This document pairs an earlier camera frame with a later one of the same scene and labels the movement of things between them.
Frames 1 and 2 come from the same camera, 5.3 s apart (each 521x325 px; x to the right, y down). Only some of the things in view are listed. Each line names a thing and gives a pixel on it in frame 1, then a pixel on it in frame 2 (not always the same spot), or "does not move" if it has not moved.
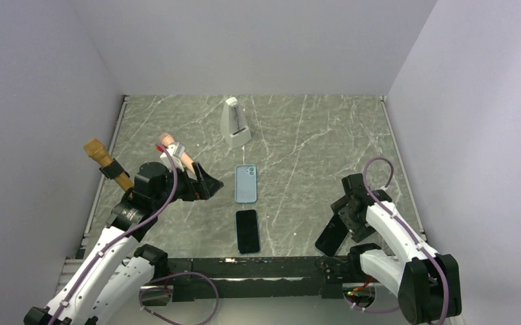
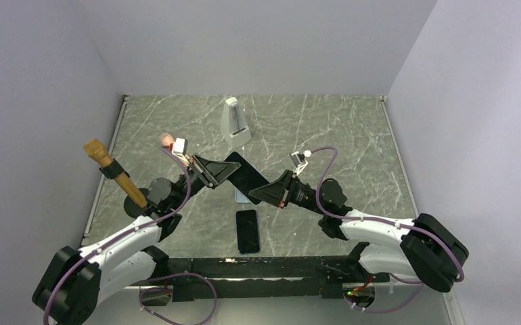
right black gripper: x=359 y=231 to x=275 y=193
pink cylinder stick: x=167 y=139 does not move
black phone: x=247 y=238 does not move
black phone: x=332 y=235 to x=246 y=178
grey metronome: x=233 y=125 does not move
